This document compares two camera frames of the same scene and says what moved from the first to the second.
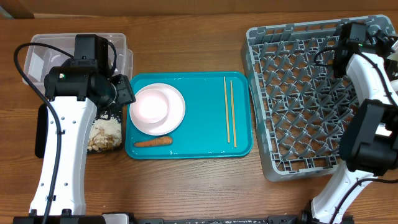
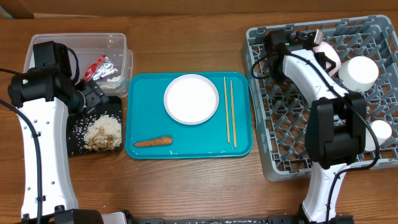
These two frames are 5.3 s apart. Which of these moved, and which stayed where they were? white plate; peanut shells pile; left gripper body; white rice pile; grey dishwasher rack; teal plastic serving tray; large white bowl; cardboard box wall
Moved: left gripper body; white plate; large white bowl
Stayed: peanut shells pile; grey dishwasher rack; cardboard box wall; white rice pile; teal plastic serving tray
